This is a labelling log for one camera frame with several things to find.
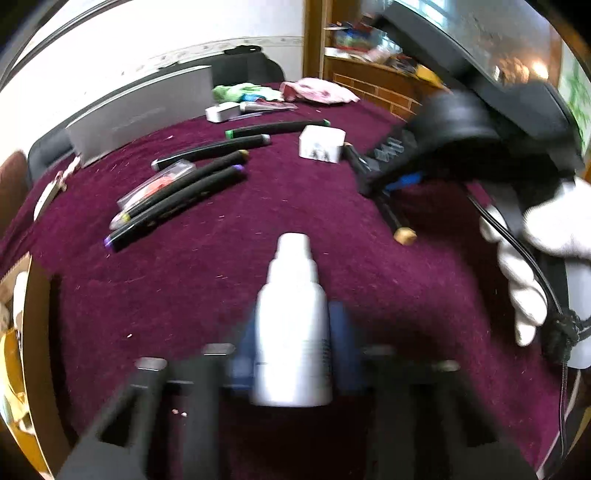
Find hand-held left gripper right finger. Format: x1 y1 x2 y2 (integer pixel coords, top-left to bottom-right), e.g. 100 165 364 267
328 300 539 480

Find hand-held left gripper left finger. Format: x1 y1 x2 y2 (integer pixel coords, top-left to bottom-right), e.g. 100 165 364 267
55 300 259 480

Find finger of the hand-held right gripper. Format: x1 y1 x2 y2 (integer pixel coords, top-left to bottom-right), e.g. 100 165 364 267
358 138 422 197
385 172 424 192

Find black marker tan tip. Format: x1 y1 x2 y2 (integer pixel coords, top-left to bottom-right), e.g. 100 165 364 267
344 143 417 245

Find white narrow-cap bottle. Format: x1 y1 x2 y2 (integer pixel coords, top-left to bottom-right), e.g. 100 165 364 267
252 233 334 408

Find brown cardboard box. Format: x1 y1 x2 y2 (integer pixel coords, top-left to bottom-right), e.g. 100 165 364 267
0 251 70 476

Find person's right hand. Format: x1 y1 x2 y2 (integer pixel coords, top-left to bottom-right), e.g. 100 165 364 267
479 180 591 347

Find white printed cube box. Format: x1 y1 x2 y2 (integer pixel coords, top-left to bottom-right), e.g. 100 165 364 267
298 124 347 163

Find wooden cabinet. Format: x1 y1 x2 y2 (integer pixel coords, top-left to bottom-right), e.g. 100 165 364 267
323 46 453 121

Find maroon velvet tablecloth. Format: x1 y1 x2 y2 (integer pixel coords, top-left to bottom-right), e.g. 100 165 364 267
0 82 578 480

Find pink cloth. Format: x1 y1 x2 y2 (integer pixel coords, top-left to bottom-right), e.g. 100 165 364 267
281 78 360 106

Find black marker green tip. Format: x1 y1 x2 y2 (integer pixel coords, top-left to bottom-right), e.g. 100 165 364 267
225 119 331 139

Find pile of assorted small items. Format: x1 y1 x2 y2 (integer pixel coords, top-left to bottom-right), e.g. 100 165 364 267
323 17 444 77

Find clear pen packet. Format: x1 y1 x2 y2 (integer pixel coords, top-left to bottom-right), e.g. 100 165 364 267
239 100 298 114

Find black leather sofa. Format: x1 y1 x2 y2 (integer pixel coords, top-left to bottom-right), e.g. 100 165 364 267
28 51 287 181

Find green cloth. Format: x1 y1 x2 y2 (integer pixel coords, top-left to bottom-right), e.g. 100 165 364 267
212 83 284 104

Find black marker purple tip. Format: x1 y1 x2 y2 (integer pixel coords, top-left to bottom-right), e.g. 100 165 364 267
104 165 247 252

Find small white charger box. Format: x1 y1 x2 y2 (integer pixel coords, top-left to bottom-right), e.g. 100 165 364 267
205 104 241 123

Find black marker grey tip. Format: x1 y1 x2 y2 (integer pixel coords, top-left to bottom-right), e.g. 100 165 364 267
151 135 271 171

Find black marker yellow tip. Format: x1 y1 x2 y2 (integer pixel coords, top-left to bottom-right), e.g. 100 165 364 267
109 150 250 230

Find clear packet red contents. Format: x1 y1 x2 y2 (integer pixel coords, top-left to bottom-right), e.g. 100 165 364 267
116 158 197 208

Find yellow plastic packet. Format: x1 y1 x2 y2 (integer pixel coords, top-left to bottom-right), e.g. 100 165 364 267
0 323 28 425

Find white car key fob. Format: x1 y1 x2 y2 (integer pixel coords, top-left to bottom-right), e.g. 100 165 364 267
33 172 70 221

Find long silver gift box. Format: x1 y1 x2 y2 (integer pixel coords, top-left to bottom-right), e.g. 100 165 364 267
65 65 214 168

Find brown fabric armchair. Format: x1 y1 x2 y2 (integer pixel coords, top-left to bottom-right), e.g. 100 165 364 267
0 151 31 222

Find wooden door frame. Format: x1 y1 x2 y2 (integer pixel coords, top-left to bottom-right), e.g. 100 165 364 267
304 0 334 84

